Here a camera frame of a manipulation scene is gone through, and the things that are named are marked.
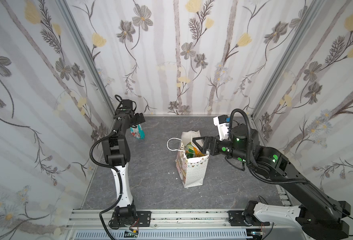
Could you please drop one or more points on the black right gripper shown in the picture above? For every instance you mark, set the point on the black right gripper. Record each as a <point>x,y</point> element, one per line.
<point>210,145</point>

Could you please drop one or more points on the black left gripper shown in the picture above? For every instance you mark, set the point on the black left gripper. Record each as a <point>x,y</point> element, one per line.
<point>137,120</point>

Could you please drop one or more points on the teal Fox's candy bag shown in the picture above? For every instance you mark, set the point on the teal Fox's candy bag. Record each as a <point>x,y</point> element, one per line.
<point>137,132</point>

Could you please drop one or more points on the patterned white paper bag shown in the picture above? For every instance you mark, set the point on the patterned white paper bag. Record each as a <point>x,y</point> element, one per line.
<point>191,171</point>

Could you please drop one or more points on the green yellow Fox's candy bag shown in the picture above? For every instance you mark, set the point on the green yellow Fox's candy bag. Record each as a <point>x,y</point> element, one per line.
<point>191,147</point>

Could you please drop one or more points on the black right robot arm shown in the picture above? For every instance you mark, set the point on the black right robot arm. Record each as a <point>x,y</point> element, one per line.
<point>318,215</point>

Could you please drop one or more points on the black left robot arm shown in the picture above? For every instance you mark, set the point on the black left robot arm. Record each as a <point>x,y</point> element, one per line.
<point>112,152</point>

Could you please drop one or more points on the orange snack packet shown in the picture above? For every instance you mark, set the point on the orange snack packet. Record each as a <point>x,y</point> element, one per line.
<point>198,155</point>

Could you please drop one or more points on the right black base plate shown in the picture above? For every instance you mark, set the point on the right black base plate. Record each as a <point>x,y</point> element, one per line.
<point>238,219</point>

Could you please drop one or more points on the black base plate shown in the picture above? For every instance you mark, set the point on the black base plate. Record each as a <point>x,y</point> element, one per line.
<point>140,218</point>
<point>238,219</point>

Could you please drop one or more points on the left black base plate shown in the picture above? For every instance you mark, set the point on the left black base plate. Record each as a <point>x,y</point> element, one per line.
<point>140,218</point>

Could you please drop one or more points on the white slotted cable duct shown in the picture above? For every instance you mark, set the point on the white slotted cable duct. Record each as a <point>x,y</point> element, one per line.
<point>180,234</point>

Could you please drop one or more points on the aluminium mounting rail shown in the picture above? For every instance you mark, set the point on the aluminium mounting rail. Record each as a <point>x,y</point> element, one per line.
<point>160,219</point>

